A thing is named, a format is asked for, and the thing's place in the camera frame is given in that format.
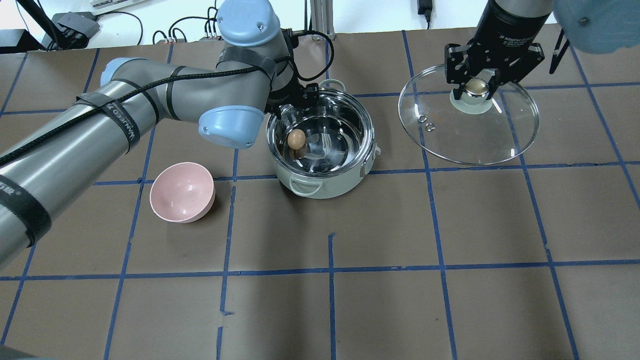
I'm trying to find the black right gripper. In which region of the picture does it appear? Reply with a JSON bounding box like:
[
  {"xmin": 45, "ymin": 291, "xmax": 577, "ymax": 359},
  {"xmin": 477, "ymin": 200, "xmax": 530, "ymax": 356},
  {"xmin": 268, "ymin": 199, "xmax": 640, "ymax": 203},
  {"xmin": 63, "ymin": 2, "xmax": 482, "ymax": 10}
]
[{"xmin": 445, "ymin": 14, "xmax": 546, "ymax": 101}]

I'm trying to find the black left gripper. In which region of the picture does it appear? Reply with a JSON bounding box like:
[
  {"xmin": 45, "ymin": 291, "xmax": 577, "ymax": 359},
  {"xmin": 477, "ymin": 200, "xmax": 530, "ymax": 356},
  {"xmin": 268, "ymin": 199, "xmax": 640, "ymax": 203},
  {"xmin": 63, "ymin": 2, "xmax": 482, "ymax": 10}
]
[{"xmin": 265, "ymin": 76, "xmax": 320, "ymax": 113}]

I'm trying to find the brown egg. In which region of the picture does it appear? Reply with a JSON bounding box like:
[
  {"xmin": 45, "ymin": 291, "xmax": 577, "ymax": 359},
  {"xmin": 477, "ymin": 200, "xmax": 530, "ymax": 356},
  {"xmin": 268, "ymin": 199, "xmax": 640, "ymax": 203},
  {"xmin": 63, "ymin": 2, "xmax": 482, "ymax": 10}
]
[{"xmin": 286, "ymin": 129, "xmax": 307, "ymax": 151}]

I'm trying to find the glass pot lid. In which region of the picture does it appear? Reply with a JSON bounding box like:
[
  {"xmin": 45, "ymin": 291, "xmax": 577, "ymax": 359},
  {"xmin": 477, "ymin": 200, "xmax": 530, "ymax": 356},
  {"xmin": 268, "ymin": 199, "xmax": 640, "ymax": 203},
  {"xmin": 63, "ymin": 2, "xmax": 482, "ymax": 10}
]
[{"xmin": 397, "ymin": 64, "xmax": 541, "ymax": 166}]

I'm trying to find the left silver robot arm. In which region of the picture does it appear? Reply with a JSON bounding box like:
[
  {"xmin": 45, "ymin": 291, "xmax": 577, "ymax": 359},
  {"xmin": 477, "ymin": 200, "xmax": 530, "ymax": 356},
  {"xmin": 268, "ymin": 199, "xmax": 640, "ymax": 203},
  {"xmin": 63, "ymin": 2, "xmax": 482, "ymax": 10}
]
[{"xmin": 0, "ymin": 0, "xmax": 319, "ymax": 268}]

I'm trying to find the pink bowl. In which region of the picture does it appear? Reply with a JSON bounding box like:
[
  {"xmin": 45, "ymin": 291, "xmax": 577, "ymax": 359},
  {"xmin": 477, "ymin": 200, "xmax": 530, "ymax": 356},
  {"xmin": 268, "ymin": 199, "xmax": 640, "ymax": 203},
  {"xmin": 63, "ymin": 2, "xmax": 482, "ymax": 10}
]
[{"xmin": 149, "ymin": 162, "xmax": 217, "ymax": 224}]

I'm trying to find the aluminium frame post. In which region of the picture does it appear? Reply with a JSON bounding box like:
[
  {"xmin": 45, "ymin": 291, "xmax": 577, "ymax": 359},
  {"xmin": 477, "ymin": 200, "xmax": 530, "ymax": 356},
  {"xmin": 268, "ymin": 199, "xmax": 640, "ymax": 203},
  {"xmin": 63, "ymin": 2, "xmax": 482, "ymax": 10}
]
[{"xmin": 305, "ymin": 0, "xmax": 336, "ymax": 41}]

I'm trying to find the black camera stand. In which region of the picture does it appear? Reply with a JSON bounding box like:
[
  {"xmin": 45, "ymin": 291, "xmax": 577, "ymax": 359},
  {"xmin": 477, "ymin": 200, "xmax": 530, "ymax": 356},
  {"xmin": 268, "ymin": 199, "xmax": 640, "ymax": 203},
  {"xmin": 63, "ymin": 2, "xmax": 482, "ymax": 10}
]
[{"xmin": 0, "ymin": 0, "xmax": 100, "ymax": 55}]

